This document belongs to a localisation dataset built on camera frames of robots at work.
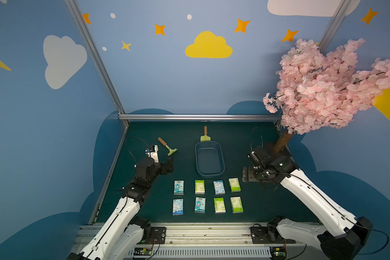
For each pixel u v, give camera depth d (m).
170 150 1.07
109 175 0.99
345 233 0.38
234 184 0.88
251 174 0.68
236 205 0.82
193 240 0.74
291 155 1.07
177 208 0.80
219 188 0.88
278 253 0.73
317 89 0.57
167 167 0.71
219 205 0.82
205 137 1.12
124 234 0.57
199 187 0.88
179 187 0.88
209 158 1.00
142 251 0.72
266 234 0.67
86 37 0.77
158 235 0.75
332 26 0.75
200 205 0.82
